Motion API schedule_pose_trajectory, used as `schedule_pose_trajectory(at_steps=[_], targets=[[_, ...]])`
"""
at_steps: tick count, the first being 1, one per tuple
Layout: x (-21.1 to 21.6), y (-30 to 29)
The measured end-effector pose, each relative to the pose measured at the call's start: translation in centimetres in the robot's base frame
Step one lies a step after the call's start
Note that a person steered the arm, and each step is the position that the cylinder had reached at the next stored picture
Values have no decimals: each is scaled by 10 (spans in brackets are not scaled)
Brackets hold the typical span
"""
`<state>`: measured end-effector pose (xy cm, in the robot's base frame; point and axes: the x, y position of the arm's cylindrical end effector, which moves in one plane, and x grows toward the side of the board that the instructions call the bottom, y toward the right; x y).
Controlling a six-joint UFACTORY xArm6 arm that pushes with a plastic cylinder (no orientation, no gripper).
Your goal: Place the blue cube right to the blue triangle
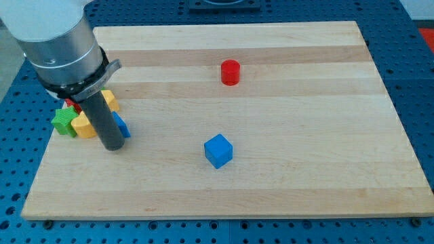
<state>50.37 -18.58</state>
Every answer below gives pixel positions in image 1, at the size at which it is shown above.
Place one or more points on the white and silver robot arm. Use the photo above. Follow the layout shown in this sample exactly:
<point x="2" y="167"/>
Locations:
<point x="55" y="36"/>

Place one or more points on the light wooden board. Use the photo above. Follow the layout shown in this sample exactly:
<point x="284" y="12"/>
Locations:
<point x="313" y="128"/>

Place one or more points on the yellow block behind rod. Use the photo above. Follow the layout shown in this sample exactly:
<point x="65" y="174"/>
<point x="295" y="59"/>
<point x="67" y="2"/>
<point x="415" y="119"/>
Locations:
<point x="111" y="100"/>

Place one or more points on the red cylinder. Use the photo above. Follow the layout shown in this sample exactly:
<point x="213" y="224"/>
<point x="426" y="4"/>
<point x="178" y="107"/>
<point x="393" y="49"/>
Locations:
<point x="230" y="72"/>

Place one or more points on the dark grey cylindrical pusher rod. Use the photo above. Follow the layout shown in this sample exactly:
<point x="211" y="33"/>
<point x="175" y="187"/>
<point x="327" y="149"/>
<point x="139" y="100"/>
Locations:
<point x="101" y="118"/>

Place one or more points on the blue cube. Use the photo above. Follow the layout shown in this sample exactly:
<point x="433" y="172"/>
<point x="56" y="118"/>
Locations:
<point x="218" y="151"/>

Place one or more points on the yellow heart block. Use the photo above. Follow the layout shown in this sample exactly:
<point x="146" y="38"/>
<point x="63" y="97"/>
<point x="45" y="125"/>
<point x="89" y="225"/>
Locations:
<point x="83" y="127"/>

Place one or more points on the green star block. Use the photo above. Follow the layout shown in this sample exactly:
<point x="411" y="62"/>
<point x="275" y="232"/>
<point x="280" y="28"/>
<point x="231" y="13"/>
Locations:
<point x="62" y="121"/>

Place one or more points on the blue triangle block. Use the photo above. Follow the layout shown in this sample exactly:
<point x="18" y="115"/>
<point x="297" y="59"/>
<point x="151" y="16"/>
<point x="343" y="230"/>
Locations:
<point x="121" y="125"/>

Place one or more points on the red block behind arm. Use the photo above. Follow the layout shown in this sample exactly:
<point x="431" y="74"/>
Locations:
<point x="75" y="105"/>

